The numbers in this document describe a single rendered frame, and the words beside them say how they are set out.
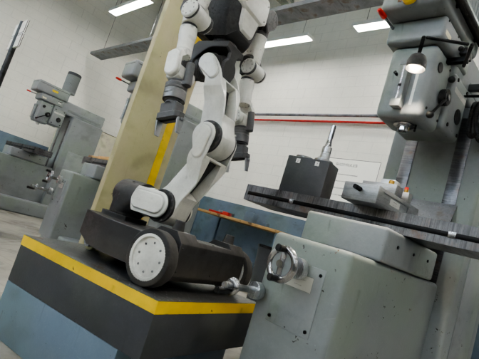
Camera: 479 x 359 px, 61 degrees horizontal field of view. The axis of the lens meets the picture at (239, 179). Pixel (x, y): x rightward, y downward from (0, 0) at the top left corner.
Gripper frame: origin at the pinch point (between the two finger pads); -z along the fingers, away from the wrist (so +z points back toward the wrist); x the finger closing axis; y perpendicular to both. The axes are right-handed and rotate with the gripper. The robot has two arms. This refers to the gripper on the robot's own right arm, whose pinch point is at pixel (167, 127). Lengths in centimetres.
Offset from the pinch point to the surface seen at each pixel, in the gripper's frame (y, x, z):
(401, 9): 44, 73, 64
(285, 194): 61, 21, -10
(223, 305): 33, 15, -62
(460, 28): 61, 92, 61
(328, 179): 70, 37, 0
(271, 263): 14, 43, -46
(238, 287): 12, 33, -54
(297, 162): 66, 23, 8
